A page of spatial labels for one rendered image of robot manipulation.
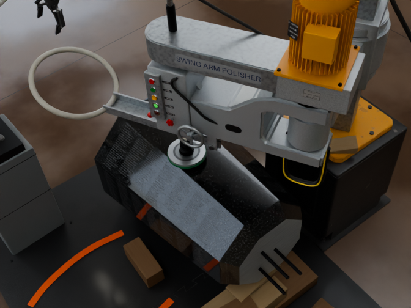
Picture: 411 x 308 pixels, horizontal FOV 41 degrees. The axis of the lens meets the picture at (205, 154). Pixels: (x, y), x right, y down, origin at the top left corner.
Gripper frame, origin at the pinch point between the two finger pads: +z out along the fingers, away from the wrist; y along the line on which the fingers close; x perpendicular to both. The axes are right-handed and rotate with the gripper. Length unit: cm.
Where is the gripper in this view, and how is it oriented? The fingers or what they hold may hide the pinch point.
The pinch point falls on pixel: (48, 23)
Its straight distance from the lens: 304.0
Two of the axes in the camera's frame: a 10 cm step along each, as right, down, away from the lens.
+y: 7.3, 6.7, -1.4
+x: 6.1, -5.4, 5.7
